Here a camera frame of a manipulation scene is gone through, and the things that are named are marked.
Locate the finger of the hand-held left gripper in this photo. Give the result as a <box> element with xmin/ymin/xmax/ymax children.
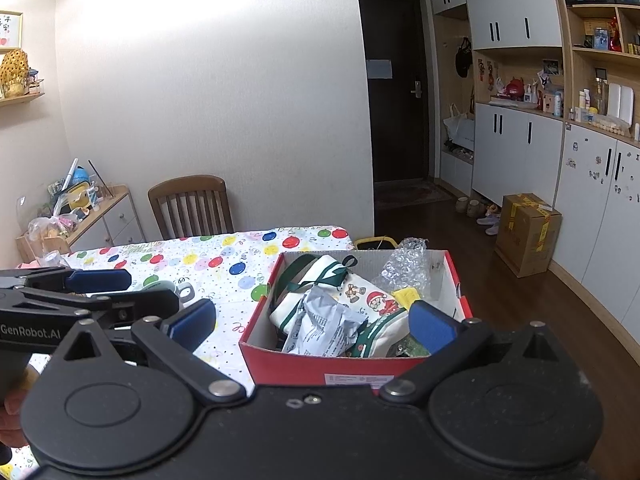
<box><xmin>0</xmin><ymin>267</ymin><xmax>133</xmax><ymax>295</ymax></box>
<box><xmin>0</xmin><ymin>287</ymin><xmax>181</xmax><ymax>333</ymax></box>

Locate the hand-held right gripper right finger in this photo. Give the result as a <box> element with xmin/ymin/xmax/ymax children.
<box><xmin>379</xmin><ymin>301</ymin><xmax>581</xmax><ymax>403</ymax></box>

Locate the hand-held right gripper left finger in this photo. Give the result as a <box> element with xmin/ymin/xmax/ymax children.
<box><xmin>47</xmin><ymin>298</ymin><xmax>248</xmax><ymax>402</ymax></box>

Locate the white green printed cloth bag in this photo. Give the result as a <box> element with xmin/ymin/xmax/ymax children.
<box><xmin>269</xmin><ymin>254</ymin><xmax>417</xmax><ymax>359</ymax></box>

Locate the bubble wrap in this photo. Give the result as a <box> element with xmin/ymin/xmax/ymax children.
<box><xmin>372</xmin><ymin>237</ymin><xmax>434</xmax><ymax>297</ymax></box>

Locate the grey packet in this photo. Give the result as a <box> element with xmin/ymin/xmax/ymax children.
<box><xmin>281</xmin><ymin>284</ymin><xmax>370</xmax><ymax>359</ymax></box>

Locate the red cardboard box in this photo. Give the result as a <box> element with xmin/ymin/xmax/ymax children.
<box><xmin>239</xmin><ymin>250</ymin><xmax>473</xmax><ymax>389</ymax></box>

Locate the person's left hand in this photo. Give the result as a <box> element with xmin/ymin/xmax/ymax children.
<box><xmin>0</xmin><ymin>364</ymin><xmax>42</xmax><ymax>451</ymax></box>

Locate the green mug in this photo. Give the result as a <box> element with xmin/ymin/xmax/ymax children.
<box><xmin>141</xmin><ymin>280</ymin><xmax>196</xmax><ymax>311</ymax></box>

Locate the wooden side cabinet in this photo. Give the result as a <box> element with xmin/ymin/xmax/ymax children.
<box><xmin>15</xmin><ymin>185</ymin><xmax>147</xmax><ymax>264</ymax></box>

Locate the balloon printed tablecloth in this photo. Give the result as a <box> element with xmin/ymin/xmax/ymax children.
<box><xmin>10</xmin><ymin>225</ymin><xmax>356</xmax><ymax>480</ymax></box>

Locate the plastic bag with pink items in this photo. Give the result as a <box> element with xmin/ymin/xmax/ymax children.
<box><xmin>27</xmin><ymin>212</ymin><xmax>79</xmax><ymax>241</ymax></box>

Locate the blue yellow toy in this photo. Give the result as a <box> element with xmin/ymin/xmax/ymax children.
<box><xmin>52</xmin><ymin>167</ymin><xmax>96</xmax><ymax>211</ymax></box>

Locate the yellow trash bin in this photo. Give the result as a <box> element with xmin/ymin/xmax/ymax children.
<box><xmin>355</xmin><ymin>236</ymin><xmax>400</xmax><ymax>252</ymax></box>

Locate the wooden chair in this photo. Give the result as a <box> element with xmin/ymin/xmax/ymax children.
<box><xmin>148</xmin><ymin>175</ymin><xmax>235</xmax><ymax>241</ymax></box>

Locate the cardboard box with yellow tape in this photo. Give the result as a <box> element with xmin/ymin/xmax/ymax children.
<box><xmin>495</xmin><ymin>192</ymin><xmax>563</xmax><ymax>279</ymax></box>

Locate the dark door mat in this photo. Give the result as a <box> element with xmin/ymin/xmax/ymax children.
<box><xmin>374</xmin><ymin>181</ymin><xmax>455</xmax><ymax>211</ymax></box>

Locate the dark door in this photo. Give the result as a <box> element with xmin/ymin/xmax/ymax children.
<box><xmin>356</xmin><ymin>0</ymin><xmax>432</xmax><ymax>184</ymax></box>

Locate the white shopping bag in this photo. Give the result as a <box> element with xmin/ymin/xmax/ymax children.
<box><xmin>442</xmin><ymin>104</ymin><xmax>476</xmax><ymax>147</ymax></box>

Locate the golden ornament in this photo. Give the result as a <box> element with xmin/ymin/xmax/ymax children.
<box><xmin>0</xmin><ymin>49</ymin><xmax>30</xmax><ymax>99</ymax></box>

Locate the framed picture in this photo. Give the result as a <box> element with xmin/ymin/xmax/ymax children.
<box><xmin>0</xmin><ymin>10</ymin><xmax>24</xmax><ymax>54</ymax></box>

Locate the black hanging bag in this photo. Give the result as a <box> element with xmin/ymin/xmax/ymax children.
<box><xmin>454</xmin><ymin>36</ymin><xmax>474</xmax><ymax>79</ymax></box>

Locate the white panel device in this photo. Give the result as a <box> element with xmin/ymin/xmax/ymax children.
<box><xmin>607</xmin><ymin>82</ymin><xmax>636</xmax><ymax>125</ymax></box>

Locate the wooden wall shelf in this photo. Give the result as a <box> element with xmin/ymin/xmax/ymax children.
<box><xmin>0</xmin><ymin>91</ymin><xmax>46</xmax><ymax>107</ymax></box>

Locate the white wall cabinet unit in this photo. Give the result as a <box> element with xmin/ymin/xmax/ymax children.
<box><xmin>427</xmin><ymin>0</ymin><xmax>640</xmax><ymax>327</ymax></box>

